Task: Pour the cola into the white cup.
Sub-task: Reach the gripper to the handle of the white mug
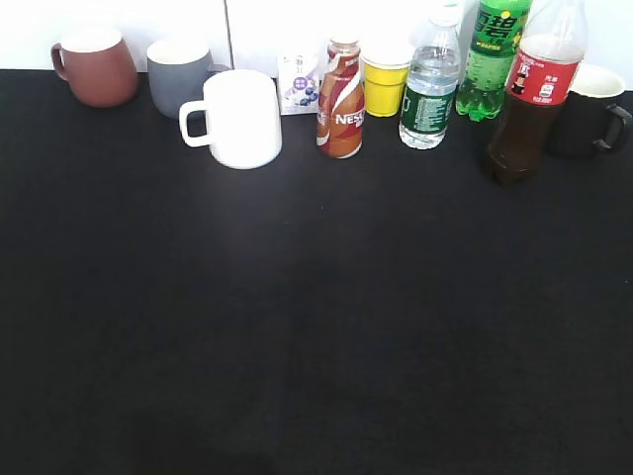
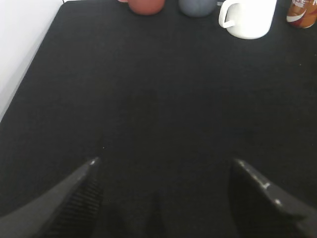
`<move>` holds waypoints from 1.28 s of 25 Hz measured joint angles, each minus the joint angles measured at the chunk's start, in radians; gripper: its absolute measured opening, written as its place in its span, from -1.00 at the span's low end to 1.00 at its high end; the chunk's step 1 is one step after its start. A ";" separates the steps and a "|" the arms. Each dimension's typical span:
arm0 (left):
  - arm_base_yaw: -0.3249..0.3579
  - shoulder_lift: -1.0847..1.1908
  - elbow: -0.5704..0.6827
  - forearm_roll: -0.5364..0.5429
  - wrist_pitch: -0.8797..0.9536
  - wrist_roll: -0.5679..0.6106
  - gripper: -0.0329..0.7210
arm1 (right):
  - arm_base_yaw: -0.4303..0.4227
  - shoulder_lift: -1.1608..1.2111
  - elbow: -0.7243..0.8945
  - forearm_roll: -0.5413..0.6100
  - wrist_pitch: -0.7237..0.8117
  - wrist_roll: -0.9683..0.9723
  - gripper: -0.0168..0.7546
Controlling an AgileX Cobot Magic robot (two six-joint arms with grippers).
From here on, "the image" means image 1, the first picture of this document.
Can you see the white ceramic mug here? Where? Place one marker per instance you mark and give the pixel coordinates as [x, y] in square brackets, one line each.
[242, 119]

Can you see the cola bottle red label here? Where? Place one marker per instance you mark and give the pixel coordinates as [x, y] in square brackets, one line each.
[552, 47]

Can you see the green sprite bottle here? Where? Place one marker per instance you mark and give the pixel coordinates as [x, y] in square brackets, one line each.
[497, 34]

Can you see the brown Nescafe coffee bottle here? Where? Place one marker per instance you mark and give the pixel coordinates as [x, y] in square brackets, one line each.
[341, 100]

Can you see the white blueberry milk carton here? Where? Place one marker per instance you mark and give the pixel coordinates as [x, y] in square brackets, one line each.
[298, 81]

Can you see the clear water bottle green label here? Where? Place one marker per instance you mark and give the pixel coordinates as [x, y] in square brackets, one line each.
[432, 79]

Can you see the grey ceramic mug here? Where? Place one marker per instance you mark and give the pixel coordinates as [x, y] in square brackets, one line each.
[177, 69]

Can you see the brown ceramic mug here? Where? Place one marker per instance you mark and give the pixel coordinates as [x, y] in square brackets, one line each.
[97, 65]

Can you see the black ceramic mug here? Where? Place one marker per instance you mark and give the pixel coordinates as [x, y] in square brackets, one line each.
[592, 120]

